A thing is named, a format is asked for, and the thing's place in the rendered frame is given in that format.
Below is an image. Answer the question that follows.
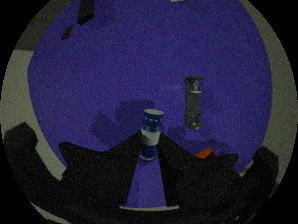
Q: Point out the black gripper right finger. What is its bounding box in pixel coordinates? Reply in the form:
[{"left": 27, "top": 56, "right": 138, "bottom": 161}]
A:
[{"left": 157, "top": 132, "right": 239, "bottom": 206}]

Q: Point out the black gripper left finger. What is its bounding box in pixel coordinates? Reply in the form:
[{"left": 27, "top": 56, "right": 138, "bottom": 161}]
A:
[{"left": 59, "top": 131, "right": 142, "bottom": 206}]

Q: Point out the black battery holder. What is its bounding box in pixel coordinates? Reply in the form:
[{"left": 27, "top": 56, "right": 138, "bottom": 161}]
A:
[{"left": 185, "top": 76, "right": 206, "bottom": 129}]

